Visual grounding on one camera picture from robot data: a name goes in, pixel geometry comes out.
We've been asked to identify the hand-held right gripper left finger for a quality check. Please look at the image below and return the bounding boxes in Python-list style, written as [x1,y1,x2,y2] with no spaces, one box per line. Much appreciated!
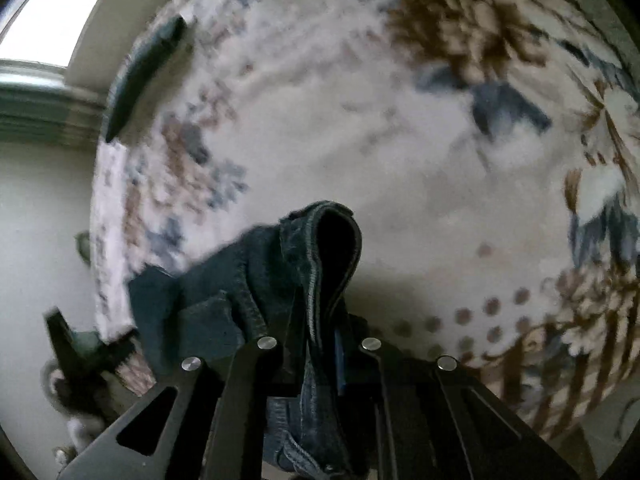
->
[57,330,301,480]

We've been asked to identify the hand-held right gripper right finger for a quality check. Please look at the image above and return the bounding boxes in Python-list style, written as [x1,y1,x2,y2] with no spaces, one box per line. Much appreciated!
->
[336,315,596,480]

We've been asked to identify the dark blue jeans pants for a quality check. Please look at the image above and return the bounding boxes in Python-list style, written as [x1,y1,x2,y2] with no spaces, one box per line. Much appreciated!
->
[127,200,371,480]

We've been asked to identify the teal storage rack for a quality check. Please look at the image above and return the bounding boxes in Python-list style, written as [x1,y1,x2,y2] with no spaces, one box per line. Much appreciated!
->
[42,307,143,461]

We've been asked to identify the brown checked bed sheet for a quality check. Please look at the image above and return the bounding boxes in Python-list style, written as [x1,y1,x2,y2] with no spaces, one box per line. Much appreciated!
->
[480,285,640,441]

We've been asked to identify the floral bedspread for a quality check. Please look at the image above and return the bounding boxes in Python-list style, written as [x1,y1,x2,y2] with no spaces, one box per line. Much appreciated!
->
[90,0,640,441]

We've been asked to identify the folded dark blue jeans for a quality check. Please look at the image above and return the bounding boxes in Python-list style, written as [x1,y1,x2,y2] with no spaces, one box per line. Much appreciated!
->
[104,15,187,143]

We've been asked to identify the green striped curtain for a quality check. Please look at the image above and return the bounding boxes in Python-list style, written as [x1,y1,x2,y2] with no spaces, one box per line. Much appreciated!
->
[0,60,108,146]

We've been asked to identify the window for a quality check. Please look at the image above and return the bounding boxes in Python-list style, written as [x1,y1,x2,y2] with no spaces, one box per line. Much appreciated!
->
[0,0,121,68]

